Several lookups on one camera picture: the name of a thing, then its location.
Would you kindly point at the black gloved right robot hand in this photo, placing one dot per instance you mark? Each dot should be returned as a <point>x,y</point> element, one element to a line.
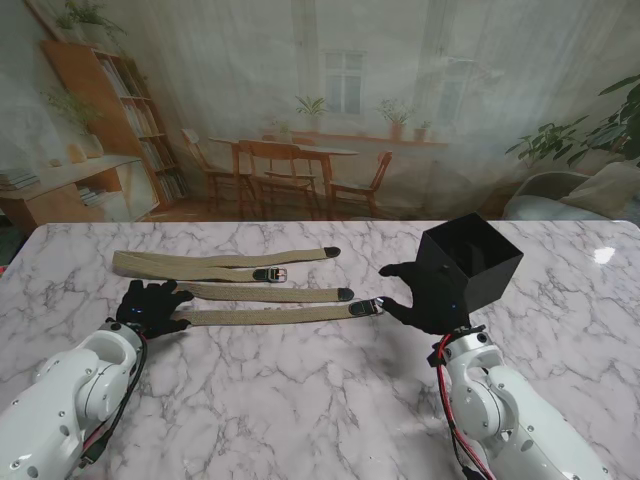
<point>435,305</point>

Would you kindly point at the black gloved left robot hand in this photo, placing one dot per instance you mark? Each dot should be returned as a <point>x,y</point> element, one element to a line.
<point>145,307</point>

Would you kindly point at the black storage box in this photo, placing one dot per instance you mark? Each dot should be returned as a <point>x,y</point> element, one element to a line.
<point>490,285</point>

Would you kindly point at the beige woven belt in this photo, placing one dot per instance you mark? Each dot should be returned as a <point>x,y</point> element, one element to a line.
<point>275,315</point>
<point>200,262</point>

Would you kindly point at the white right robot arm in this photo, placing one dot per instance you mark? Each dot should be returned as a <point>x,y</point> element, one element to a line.
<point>500,415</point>

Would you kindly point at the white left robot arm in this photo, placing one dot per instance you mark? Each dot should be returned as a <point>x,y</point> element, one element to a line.
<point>60,400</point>

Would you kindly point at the printed room scene backdrop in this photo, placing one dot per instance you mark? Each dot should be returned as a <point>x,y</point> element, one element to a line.
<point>320,75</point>

